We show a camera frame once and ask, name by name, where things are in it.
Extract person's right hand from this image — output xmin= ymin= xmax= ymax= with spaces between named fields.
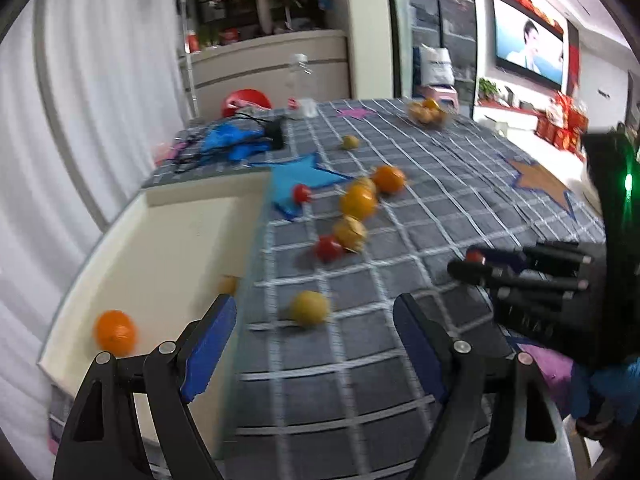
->
xmin=571 ymin=354 xmax=640 ymax=427

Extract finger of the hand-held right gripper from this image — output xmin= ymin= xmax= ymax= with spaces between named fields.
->
xmin=446 ymin=259 xmax=590 ymax=311
xmin=465 ymin=241 xmax=597 ymax=275

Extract glass display cabinet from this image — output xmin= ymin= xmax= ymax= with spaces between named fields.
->
xmin=407 ymin=0 xmax=478 ymax=101

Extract pink stool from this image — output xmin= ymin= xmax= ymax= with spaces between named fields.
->
xmin=422 ymin=85 xmax=461 ymax=111

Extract wrinkled yellow citrus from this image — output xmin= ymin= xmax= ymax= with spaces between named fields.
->
xmin=332 ymin=215 xmax=368 ymax=252

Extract clear bowl of citrus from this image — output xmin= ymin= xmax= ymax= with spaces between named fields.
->
xmin=406 ymin=99 xmax=451 ymax=128

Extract red gift boxes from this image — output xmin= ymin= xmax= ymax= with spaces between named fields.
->
xmin=535 ymin=92 xmax=588 ymax=153

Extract red wall decoration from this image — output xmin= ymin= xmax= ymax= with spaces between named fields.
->
xmin=490 ymin=0 xmax=566 ymax=31

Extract white foam tray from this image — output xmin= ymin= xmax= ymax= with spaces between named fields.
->
xmin=37 ymin=167 xmax=273 ymax=461

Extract wall television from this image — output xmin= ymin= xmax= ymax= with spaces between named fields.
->
xmin=492 ymin=0 xmax=566 ymax=91

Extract cream cabinet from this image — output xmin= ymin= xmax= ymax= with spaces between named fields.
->
xmin=180 ymin=30 xmax=349 ymax=121

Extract white paper bag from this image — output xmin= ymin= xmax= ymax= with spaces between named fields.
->
xmin=419 ymin=44 xmax=456 ymax=86

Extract cluttered wall shelf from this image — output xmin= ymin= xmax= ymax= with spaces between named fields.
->
xmin=175 ymin=0 xmax=351 ymax=53

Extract grey checked tablecloth with stars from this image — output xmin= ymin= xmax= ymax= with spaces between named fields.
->
xmin=47 ymin=96 xmax=608 ymax=480

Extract green potted plant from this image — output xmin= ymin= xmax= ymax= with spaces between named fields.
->
xmin=477 ymin=77 xmax=501 ymax=103

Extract black cable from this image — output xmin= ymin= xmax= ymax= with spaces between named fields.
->
xmin=170 ymin=112 xmax=271 ymax=171

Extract blue disposable gloves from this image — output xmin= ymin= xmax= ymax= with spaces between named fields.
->
xmin=200 ymin=122 xmax=271 ymax=161

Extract black power adapter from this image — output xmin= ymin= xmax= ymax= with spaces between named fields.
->
xmin=262 ymin=116 xmax=288 ymax=151

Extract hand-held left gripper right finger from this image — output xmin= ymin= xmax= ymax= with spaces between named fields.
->
xmin=392 ymin=292 xmax=578 ymax=480

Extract clear plastic water bottle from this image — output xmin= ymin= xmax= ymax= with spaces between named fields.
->
xmin=285 ymin=53 xmax=318 ymax=118

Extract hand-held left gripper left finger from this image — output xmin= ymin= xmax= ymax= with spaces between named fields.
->
xmin=52 ymin=294 xmax=238 ymax=480

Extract orange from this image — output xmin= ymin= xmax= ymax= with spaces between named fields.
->
xmin=94 ymin=310 xmax=137 ymax=356
xmin=340 ymin=185 xmax=378 ymax=221
xmin=372 ymin=165 xmax=407 ymax=195

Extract red ball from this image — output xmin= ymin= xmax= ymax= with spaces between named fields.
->
xmin=221 ymin=88 xmax=272 ymax=118

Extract round yellow citrus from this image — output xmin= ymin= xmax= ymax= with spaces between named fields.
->
xmin=291 ymin=291 xmax=331 ymax=327

